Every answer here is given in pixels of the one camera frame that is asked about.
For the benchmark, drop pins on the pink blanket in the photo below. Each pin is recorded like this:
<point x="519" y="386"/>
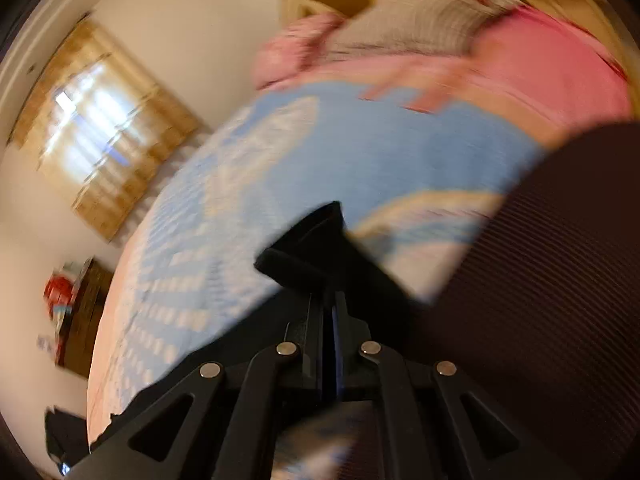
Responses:
<point x="540" y="75"/>

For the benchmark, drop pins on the pink pillow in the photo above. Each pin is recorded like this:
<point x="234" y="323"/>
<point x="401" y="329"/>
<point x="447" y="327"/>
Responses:
<point x="290" y="50"/>

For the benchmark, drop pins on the black chair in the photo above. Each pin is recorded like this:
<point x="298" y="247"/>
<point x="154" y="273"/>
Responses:
<point x="65" y="435"/>

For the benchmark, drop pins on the pink and blue dotted bedsheet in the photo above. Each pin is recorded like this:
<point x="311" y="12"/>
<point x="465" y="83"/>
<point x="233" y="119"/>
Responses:
<point x="310" y="160"/>

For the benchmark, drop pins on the red gift boxes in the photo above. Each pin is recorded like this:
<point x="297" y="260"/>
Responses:
<point x="59" y="290"/>

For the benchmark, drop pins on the black pants with rhinestones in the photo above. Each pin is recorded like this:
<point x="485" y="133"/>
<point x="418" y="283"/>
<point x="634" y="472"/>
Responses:
<point x="550" y="270"/>

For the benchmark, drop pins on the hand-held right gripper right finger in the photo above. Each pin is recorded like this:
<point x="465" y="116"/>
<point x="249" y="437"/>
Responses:
<point x="351" y="360"/>

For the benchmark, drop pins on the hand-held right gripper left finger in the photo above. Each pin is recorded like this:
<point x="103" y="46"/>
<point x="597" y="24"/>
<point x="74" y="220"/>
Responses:
<point x="311" y="360"/>

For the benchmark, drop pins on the beige patterned window curtain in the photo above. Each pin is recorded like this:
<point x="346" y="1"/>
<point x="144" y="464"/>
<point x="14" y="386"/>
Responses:
<point x="100" y="125"/>

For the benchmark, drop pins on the brown wooden desk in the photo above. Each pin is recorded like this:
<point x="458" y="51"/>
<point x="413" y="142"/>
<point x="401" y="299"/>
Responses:
<point x="82" y="312"/>

